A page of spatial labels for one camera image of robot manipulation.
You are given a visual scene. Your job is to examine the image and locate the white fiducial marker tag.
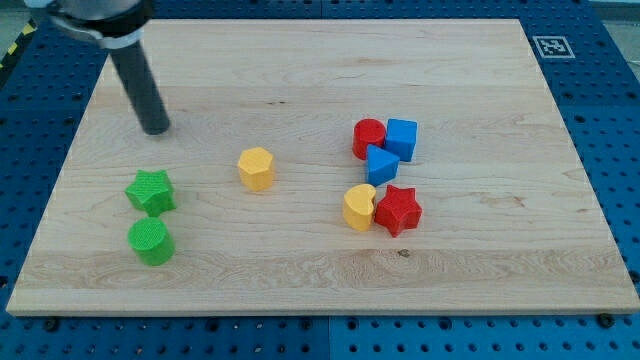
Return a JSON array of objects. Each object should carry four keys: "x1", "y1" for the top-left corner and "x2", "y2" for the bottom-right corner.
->
[{"x1": 533, "y1": 35, "x2": 575, "y2": 59}]

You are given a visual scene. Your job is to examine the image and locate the green star block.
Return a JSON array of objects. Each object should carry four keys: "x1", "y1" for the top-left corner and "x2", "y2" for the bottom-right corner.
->
[{"x1": 125, "y1": 170, "x2": 176, "y2": 217}]

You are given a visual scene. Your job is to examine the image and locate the wooden board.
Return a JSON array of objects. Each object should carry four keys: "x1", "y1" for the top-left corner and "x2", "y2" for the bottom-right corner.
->
[{"x1": 7, "y1": 20, "x2": 639, "y2": 317}]

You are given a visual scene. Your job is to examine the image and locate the blue cube block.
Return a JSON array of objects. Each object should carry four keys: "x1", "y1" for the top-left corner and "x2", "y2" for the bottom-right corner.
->
[{"x1": 384, "y1": 118, "x2": 418, "y2": 162}]

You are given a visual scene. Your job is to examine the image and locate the red cylinder block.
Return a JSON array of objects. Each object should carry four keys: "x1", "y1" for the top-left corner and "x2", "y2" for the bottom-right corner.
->
[{"x1": 352, "y1": 118, "x2": 386, "y2": 160}]

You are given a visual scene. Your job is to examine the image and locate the blue triangle block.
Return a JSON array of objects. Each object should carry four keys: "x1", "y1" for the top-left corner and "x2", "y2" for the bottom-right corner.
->
[{"x1": 366, "y1": 145, "x2": 400, "y2": 187}]

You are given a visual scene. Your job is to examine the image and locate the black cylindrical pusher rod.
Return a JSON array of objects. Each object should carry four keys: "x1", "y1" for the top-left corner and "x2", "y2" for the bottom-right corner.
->
[{"x1": 109, "y1": 41, "x2": 170, "y2": 135}]

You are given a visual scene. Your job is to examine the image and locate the yellow hexagon block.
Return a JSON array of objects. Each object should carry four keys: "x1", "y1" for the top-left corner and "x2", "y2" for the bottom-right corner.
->
[{"x1": 237, "y1": 147, "x2": 275, "y2": 191}]

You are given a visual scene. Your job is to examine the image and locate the red star block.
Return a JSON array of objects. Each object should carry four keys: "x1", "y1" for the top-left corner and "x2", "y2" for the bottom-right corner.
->
[{"x1": 374, "y1": 184, "x2": 422, "y2": 237}]

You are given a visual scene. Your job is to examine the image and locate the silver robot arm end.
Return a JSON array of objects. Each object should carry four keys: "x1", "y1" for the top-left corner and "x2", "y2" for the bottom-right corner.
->
[{"x1": 23, "y1": 0, "x2": 154, "y2": 50}]

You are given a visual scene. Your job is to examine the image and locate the green cylinder block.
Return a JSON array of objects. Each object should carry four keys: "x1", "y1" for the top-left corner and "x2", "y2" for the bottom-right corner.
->
[{"x1": 127, "y1": 217, "x2": 175, "y2": 266}]

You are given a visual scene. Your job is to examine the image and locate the yellow heart block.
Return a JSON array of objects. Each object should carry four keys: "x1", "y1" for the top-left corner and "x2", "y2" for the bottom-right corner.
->
[{"x1": 342, "y1": 183, "x2": 376, "y2": 232}]

